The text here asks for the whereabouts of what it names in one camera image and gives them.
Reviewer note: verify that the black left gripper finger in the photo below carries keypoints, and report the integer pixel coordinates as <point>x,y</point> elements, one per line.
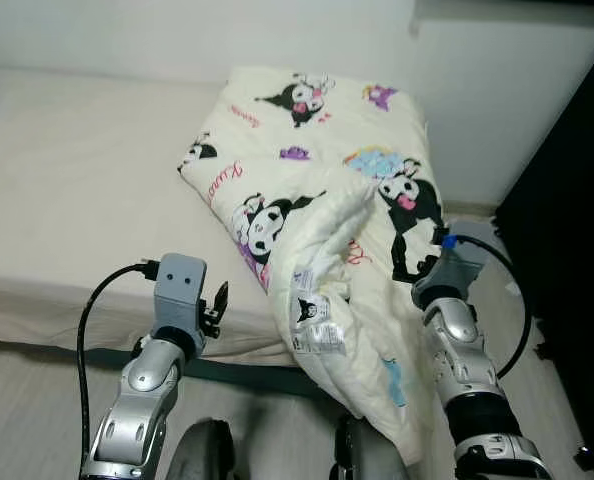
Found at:
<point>224,298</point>
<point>214,302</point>

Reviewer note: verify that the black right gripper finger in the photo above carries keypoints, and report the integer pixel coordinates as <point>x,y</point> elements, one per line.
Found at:
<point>400,255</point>

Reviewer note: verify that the cream cartoon print blanket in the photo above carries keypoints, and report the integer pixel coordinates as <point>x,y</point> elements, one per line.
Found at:
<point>317,220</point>

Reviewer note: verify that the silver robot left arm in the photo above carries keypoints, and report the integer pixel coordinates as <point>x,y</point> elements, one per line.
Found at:
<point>142,400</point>

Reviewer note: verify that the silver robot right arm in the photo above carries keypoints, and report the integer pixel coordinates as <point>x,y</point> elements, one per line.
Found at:
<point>467,370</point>

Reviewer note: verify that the teal bed base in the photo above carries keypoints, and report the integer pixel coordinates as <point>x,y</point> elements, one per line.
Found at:
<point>247,370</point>

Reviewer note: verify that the silver robot left leg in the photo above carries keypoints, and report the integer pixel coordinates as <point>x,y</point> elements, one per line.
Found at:
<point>202,455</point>

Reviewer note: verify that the silver robot leg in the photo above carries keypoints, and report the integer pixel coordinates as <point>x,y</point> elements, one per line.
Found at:
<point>202,455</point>
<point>367,455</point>

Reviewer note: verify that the black wardrobe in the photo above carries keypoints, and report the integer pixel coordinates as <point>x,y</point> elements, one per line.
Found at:
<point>567,250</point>

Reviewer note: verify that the mattress with cream sheet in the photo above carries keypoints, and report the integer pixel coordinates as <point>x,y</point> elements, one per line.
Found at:
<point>77,170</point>

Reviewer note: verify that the silver robot right leg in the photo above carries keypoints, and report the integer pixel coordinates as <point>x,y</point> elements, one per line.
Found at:
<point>367,455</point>

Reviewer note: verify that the light grey left wrist camera mount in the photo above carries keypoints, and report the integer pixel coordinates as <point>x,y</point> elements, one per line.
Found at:
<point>180,290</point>

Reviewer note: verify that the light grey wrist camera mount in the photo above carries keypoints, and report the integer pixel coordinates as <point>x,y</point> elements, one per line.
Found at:
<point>180,290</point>
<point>462,265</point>

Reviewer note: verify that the light grey right wrist camera mount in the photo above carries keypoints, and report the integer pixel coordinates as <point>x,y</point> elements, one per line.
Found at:
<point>462,265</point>

